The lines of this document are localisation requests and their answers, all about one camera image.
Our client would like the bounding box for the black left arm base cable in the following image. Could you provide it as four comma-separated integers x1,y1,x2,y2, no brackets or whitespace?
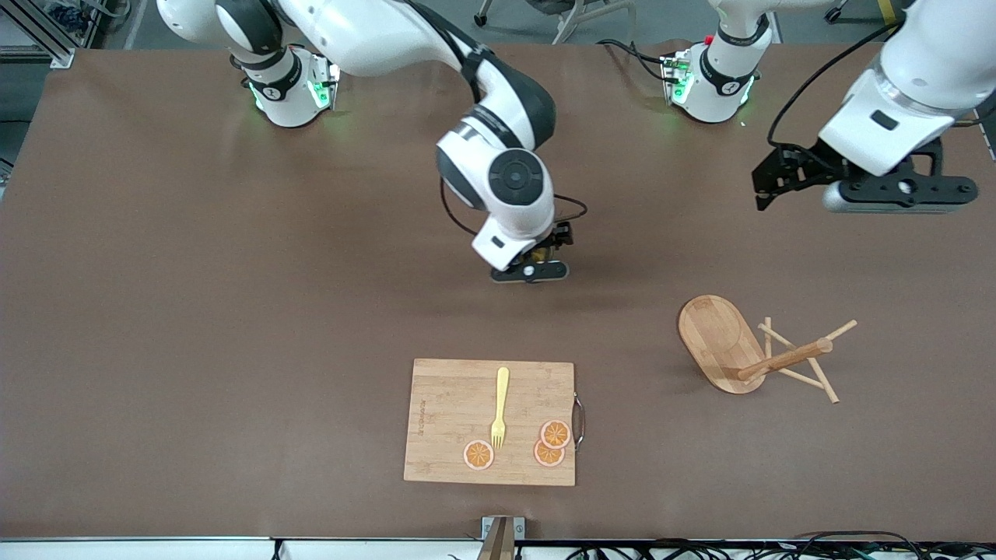
598,37,672,82

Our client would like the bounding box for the black right arm wrist cable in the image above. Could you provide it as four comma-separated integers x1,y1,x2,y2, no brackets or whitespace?
440,177,588,238

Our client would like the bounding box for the wooden mug tree rack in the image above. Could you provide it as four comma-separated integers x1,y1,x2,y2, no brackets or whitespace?
677,294,858,405

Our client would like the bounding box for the white table edge rail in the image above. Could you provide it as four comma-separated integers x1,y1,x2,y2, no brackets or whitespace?
0,537,996,560

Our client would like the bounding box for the aluminium frame profile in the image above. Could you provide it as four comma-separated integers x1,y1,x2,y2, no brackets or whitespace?
0,0,79,69

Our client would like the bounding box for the black arm wrist cable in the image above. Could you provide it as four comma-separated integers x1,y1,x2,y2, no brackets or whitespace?
440,177,588,238
766,19,907,152

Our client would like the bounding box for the grey chair base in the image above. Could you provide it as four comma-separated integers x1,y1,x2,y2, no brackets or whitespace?
475,0,637,45

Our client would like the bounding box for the grey metal bracket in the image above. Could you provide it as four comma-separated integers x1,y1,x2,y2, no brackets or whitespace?
481,516,525,560

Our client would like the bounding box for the black cable bundle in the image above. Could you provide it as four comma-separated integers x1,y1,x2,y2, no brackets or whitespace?
564,531,996,560

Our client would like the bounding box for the black left arm wrist cable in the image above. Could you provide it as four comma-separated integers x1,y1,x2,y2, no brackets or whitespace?
766,19,907,152

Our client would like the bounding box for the yellow plastic fork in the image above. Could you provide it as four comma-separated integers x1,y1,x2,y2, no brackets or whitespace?
490,367,510,450

